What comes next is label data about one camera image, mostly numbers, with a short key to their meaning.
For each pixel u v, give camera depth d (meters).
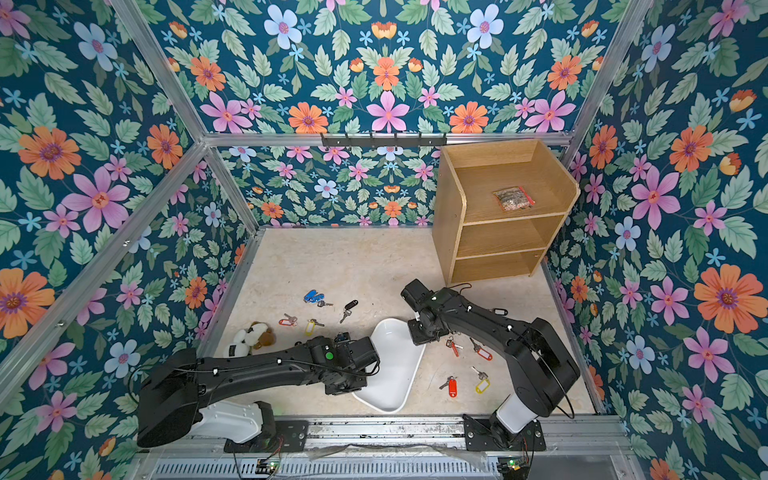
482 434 0.74
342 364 0.61
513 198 0.81
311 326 0.93
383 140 0.93
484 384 0.82
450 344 0.89
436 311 0.60
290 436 0.74
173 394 0.41
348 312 0.96
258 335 0.89
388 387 0.77
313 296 1.00
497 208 0.82
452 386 0.82
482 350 0.88
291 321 0.95
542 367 0.44
